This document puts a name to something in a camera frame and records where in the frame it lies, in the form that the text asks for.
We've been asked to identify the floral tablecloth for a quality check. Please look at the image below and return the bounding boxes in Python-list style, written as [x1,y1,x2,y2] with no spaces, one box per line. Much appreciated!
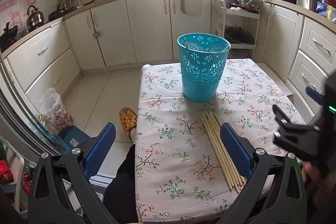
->
[135,59,303,223]

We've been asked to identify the cream cabinet drawers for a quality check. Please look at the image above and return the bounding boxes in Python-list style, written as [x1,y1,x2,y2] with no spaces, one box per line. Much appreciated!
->
[2,19,81,115]
[253,1,335,122]

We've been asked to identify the person's right hand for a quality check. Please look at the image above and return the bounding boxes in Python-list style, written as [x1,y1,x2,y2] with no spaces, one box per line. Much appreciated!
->
[301,162,334,207]

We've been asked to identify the white hanging bin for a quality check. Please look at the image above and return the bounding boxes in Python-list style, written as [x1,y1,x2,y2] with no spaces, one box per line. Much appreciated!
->
[181,0,203,15]

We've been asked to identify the yellow patterned slipper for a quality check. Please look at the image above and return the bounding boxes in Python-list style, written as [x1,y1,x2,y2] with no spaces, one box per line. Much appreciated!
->
[119,107,137,139]

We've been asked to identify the dark blue box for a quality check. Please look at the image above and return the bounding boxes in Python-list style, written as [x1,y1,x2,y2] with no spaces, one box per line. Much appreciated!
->
[58,126,90,152]

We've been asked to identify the cream back cabinet doors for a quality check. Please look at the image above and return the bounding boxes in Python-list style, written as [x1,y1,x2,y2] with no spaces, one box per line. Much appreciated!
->
[64,0,212,71]

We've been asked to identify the white folding rack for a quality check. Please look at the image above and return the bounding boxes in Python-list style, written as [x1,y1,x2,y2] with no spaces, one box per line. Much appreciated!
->
[1,138,29,218]

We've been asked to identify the wooden chopstick bundle rightmost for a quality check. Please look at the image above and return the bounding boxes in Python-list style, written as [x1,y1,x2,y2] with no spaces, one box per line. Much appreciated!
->
[212,112,246,186]

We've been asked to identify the teal perforated plastic basket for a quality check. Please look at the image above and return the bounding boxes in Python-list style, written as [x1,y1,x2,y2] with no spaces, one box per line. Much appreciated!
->
[177,33,230,103]

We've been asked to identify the white shelf rack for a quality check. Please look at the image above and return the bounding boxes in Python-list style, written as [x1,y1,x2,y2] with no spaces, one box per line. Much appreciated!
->
[211,0,261,59]

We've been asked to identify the steel kettle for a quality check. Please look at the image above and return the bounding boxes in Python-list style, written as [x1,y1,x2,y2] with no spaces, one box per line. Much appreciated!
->
[26,5,45,32]

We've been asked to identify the black wok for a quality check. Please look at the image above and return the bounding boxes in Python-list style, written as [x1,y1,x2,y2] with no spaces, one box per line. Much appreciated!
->
[0,22,18,53]

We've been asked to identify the cream left cabinet drawers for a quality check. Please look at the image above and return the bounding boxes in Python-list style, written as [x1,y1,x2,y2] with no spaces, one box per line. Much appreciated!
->
[2,19,81,115]

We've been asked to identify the cream right cabinet drawers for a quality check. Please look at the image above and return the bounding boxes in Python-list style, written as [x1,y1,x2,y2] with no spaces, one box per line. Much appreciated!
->
[253,1,335,122]

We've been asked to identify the black trouser leg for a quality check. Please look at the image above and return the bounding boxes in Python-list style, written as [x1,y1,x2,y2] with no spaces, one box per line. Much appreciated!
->
[103,145,138,223]

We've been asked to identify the clear floral plastic bag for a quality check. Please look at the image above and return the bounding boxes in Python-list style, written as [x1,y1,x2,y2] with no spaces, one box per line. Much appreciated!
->
[39,88,74,135]

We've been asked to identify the wooden chopstick bundle leftmost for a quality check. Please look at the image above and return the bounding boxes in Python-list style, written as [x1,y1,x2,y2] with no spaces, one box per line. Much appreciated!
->
[201,113,234,190]

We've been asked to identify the wooden chopstick bundle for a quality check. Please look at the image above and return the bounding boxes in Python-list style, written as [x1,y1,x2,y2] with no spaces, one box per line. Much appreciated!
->
[202,113,239,192]
[203,113,243,193]
[212,112,246,186]
[201,113,234,190]
[209,112,239,187]

